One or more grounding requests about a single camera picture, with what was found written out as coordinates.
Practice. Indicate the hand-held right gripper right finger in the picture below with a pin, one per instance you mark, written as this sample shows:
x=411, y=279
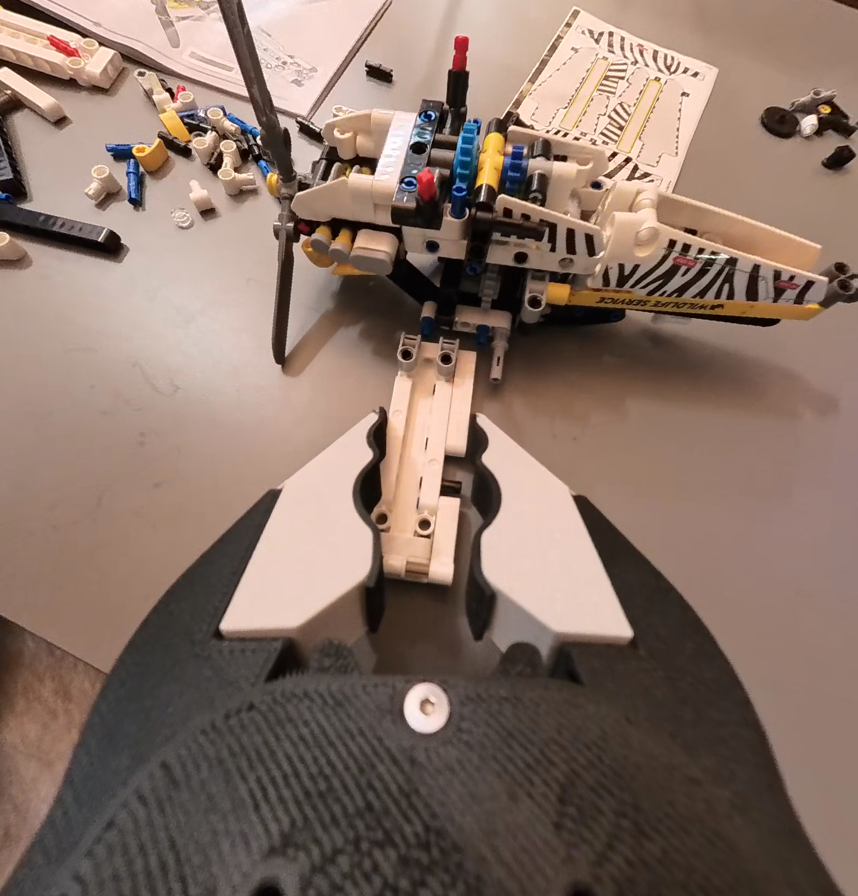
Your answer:
x=555, y=560

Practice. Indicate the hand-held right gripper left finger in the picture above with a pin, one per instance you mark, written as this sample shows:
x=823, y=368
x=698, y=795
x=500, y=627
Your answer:
x=296, y=560

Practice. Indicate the white lego wing assembly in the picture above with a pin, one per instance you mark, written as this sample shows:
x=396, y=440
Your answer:
x=72, y=59
x=418, y=434

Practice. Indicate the zebra-striped lego aeroplane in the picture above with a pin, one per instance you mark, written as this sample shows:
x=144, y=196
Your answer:
x=541, y=217

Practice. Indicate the pile of small lego pieces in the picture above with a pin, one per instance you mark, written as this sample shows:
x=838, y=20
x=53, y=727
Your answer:
x=219, y=147

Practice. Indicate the short white lego beam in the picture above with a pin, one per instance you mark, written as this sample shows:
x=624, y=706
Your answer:
x=2, y=245

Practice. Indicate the small black lego piece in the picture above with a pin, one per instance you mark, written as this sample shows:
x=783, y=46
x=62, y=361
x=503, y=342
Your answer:
x=839, y=157

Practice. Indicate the black grey lego subassembly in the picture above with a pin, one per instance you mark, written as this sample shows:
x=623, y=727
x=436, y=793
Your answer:
x=779, y=120

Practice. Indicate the lego instruction booklet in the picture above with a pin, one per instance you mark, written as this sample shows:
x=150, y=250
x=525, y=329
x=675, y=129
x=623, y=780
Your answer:
x=296, y=42

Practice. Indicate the white lego panel piece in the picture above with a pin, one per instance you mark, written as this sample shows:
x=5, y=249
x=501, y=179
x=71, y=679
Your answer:
x=33, y=94

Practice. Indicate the zebra-striped sticker sheet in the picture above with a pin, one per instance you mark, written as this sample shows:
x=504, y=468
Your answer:
x=632, y=91

